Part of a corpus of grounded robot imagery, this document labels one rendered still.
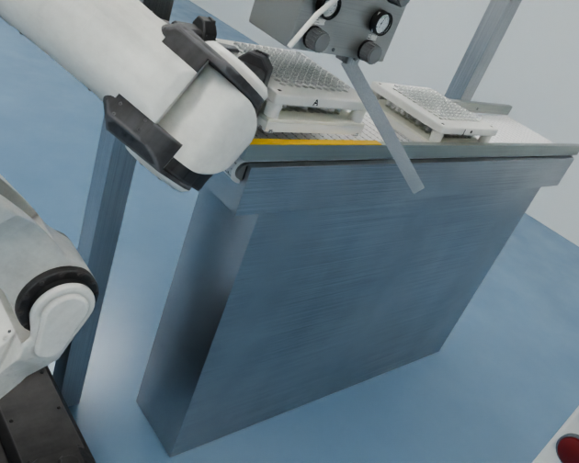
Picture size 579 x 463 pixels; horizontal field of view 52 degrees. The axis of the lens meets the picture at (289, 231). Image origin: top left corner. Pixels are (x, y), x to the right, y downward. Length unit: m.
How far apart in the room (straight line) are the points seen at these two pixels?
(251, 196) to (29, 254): 0.38
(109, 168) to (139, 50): 0.75
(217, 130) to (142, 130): 0.07
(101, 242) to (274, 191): 0.44
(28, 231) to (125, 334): 0.95
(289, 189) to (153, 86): 0.63
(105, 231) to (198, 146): 0.81
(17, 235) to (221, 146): 0.52
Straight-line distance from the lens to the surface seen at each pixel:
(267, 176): 1.06
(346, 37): 0.98
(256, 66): 0.99
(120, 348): 1.89
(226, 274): 1.28
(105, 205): 1.30
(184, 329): 1.46
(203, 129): 0.56
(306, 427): 1.86
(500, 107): 2.13
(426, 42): 4.65
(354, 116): 1.18
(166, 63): 0.53
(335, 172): 1.18
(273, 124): 1.03
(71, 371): 1.62
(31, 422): 1.44
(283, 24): 0.92
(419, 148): 1.34
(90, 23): 0.54
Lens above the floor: 1.30
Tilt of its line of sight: 28 degrees down
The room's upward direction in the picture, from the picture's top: 22 degrees clockwise
